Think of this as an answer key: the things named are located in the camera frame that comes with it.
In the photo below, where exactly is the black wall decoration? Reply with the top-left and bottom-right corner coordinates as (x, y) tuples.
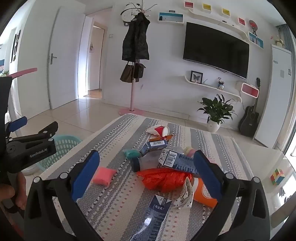
(10, 29), (22, 63)

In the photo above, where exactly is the potted green plant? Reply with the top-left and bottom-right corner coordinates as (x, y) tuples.
(198, 94), (238, 133)

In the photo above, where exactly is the colourful puzzle cube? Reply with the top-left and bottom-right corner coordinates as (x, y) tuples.
(270, 168), (285, 185)

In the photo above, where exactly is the white round container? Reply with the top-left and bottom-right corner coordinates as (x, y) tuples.
(21, 162), (39, 175)

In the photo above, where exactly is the blue and white shelf box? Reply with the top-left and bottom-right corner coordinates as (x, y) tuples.
(158, 12), (184, 24)
(248, 32), (264, 49)

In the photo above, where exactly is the framed butterfly picture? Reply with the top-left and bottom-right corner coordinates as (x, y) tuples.
(190, 71), (204, 84)

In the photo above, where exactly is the striped woven tablecloth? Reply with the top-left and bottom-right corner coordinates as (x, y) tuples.
(39, 113), (255, 241)

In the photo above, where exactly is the short blue carton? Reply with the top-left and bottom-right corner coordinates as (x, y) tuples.
(140, 140), (168, 156)

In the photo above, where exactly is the black flat television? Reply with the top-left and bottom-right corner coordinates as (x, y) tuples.
(183, 22), (250, 80)

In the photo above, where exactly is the pink floral roll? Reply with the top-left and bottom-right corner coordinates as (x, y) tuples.
(184, 146), (197, 158)

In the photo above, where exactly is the teal cloth piece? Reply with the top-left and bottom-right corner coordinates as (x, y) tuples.
(122, 149), (139, 160)

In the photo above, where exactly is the red and white shelf box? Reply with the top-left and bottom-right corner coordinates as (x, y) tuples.
(241, 82), (259, 98)

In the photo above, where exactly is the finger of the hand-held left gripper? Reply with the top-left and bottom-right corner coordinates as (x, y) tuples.
(5, 116), (28, 134)
(8, 121), (59, 146)

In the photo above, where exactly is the navy flat sachet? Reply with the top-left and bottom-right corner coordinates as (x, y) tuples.
(136, 195), (173, 241)

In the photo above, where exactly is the black acoustic guitar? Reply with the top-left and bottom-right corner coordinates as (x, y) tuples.
(238, 77), (261, 137)

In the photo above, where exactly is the white curved wall shelf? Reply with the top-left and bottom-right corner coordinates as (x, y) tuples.
(184, 71), (244, 103)
(185, 8), (249, 42)

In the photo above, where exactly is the teal plastic basket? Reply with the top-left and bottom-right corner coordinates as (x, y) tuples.
(36, 135), (84, 172)

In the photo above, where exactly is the red plastic bag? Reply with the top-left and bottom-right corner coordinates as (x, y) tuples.
(136, 168), (194, 192)

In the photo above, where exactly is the person's left hand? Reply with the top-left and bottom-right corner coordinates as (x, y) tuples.
(0, 173), (28, 210)

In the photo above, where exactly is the long blue cardboard box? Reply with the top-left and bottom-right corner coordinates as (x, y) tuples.
(157, 149), (202, 176)

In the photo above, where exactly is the black coat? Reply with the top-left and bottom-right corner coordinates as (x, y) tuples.
(122, 12), (151, 62)

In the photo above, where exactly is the white refrigerator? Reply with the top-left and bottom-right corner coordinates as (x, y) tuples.
(254, 44), (293, 149)

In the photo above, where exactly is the pink soft packet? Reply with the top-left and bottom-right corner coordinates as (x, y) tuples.
(91, 167), (117, 186)

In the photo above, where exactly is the black handbag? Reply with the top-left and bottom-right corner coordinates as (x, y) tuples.
(133, 62), (146, 79)

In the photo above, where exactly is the red round hand fan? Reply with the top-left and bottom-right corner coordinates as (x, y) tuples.
(249, 20), (259, 36)

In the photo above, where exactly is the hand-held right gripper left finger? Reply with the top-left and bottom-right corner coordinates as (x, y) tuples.
(24, 149), (102, 241)

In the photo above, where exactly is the white door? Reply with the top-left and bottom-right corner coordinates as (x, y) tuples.
(49, 6), (86, 111)

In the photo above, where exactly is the pink floor lamp stand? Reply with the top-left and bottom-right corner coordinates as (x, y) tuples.
(119, 0), (153, 116)

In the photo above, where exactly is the brown handbag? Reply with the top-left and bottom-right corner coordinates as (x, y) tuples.
(120, 61), (135, 83)

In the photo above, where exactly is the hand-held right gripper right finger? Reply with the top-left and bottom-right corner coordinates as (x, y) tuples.
(193, 149), (271, 241)

